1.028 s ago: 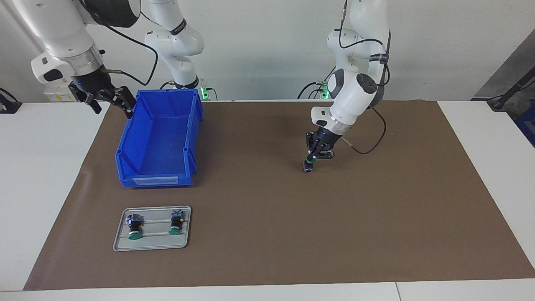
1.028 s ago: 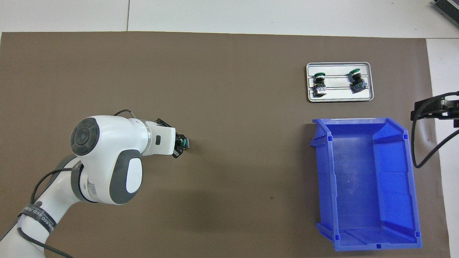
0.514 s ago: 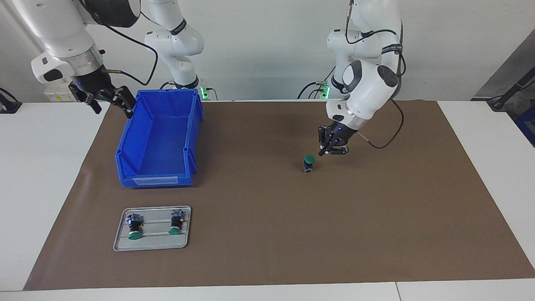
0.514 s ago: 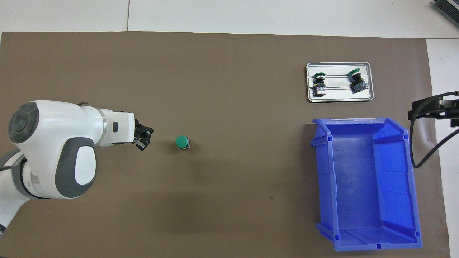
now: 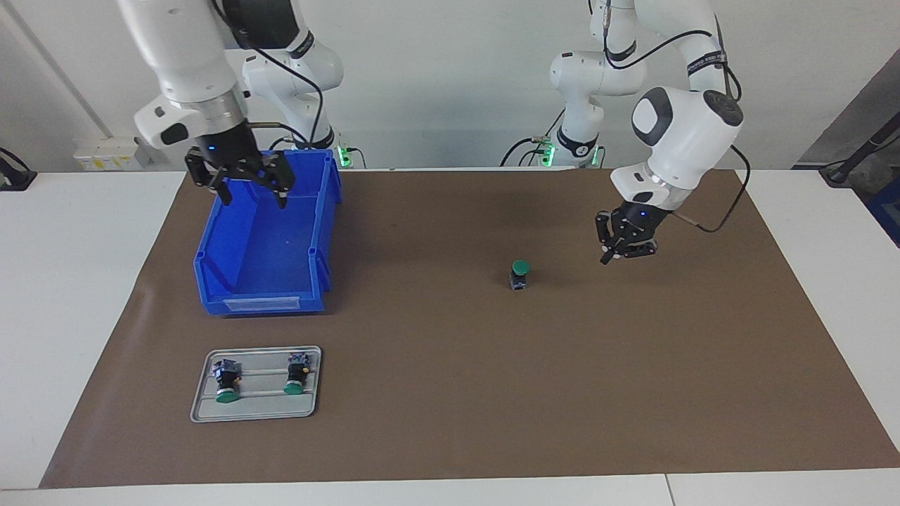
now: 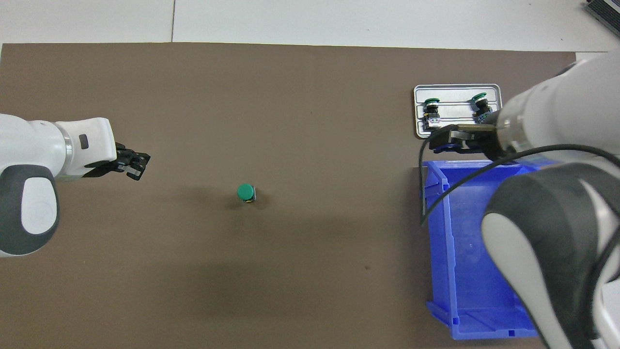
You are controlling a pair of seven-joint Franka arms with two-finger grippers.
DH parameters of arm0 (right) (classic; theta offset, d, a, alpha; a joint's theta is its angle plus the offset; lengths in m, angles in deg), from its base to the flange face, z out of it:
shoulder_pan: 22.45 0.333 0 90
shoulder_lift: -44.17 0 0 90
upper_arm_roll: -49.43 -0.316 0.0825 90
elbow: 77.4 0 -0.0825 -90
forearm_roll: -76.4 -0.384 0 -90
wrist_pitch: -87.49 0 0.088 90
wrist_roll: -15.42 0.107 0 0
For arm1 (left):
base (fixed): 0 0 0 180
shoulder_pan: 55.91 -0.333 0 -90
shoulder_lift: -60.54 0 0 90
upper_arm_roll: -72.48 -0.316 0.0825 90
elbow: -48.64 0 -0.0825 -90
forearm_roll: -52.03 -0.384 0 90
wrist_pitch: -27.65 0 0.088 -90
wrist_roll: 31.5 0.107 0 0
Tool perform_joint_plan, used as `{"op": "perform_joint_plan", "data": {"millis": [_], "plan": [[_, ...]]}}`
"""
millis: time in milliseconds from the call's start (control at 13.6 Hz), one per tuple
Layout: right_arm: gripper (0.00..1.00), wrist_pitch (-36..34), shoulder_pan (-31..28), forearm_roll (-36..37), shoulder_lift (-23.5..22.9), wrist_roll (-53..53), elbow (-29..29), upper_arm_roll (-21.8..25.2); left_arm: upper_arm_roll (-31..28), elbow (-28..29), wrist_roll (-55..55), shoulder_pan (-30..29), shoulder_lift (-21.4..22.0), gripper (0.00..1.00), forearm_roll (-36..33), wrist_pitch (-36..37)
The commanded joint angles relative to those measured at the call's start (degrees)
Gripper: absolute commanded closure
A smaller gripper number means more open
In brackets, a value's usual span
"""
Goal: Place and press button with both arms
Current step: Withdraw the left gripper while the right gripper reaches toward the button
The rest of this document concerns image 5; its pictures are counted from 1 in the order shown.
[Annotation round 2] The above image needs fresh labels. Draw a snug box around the blue crate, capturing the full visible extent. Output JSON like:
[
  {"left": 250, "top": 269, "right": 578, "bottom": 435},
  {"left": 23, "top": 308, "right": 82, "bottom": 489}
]
[{"left": 866, "top": 176, "right": 900, "bottom": 248}]

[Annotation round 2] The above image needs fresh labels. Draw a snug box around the white wall cable duct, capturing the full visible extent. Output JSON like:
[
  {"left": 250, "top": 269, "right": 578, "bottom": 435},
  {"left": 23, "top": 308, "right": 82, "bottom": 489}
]
[{"left": 0, "top": 0, "right": 113, "bottom": 141}]

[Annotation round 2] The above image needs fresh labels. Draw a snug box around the black clamp object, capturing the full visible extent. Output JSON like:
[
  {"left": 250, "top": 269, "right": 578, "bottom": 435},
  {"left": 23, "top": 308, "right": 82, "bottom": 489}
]
[{"left": 0, "top": 146, "right": 37, "bottom": 192}]

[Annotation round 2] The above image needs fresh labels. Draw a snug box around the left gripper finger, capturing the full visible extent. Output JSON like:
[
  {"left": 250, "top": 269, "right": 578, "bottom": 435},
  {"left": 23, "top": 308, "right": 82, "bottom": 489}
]
[
  {"left": 596, "top": 210, "right": 620, "bottom": 266},
  {"left": 618, "top": 237, "right": 659, "bottom": 260}
]

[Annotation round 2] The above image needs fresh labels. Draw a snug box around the grey metal tray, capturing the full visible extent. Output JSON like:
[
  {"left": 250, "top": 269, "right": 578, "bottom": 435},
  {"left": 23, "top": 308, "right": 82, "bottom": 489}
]
[{"left": 190, "top": 345, "right": 323, "bottom": 423}]

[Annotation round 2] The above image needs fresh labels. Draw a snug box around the white wall socket box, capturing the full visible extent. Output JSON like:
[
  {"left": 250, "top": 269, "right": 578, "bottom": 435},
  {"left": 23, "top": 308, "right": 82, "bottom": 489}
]
[{"left": 74, "top": 136, "right": 152, "bottom": 171}]

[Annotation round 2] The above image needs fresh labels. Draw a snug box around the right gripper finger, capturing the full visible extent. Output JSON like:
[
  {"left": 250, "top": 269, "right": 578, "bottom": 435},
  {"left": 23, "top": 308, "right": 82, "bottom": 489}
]
[
  {"left": 184, "top": 153, "right": 233, "bottom": 207},
  {"left": 263, "top": 150, "right": 297, "bottom": 210}
]

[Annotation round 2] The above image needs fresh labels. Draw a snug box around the black stand pole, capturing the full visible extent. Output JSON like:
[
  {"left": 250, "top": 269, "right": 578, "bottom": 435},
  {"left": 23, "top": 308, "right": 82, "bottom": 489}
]
[{"left": 819, "top": 112, "right": 900, "bottom": 187}]

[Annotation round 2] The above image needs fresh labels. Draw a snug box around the blue plastic storage bin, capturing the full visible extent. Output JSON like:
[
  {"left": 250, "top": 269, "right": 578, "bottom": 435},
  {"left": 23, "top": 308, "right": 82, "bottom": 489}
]
[{"left": 193, "top": 149, "right": 343, "bottom": 317}]

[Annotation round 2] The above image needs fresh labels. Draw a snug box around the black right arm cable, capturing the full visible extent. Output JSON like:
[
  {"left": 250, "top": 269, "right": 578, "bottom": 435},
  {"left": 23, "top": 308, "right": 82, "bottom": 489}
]
[{"left": 211, "top": 0, "right": 326, "bottom": 148}]

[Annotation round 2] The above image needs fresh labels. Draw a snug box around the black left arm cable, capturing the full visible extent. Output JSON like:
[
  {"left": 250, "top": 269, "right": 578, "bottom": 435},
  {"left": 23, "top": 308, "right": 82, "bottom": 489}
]
[{"left": 589, "top": 0, "right": 752, "bottom": 234}]

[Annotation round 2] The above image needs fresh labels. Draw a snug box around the brown table mat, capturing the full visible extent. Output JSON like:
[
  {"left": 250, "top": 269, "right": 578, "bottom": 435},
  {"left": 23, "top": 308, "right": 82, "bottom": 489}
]
[{"left": 39, "top": 169, "right": 900, "bottom": 489}]

